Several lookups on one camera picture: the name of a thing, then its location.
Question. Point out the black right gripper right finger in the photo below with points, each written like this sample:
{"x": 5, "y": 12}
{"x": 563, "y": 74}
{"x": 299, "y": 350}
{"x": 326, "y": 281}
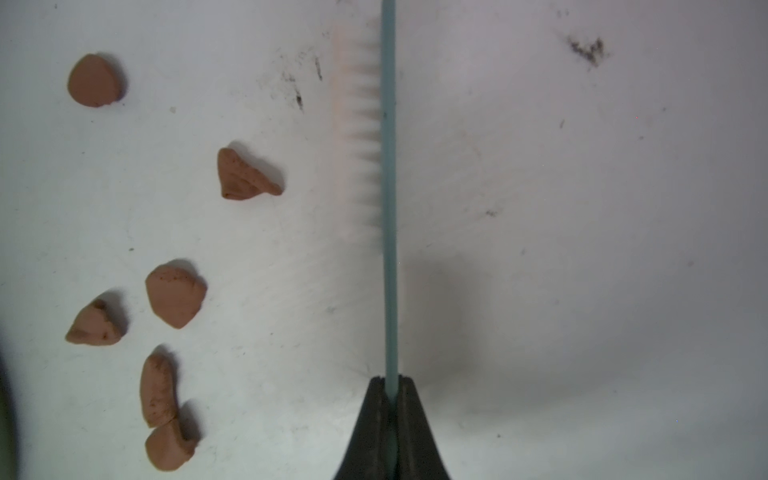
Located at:
{"x": 418, "y": 456}

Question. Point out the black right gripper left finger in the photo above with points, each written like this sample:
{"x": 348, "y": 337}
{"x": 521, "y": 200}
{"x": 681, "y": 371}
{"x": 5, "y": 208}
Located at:
{"x": 367, "y": 453}

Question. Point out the brown mud flake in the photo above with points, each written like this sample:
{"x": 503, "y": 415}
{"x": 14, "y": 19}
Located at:
{"x": 93, "y": 326}
{"x": 93, "y": 82}
{"x": 167, "y": 448}
{"x": 239, "y": 180}
{"x": 157, "y": 391}
{"x": 175, "y": 295}

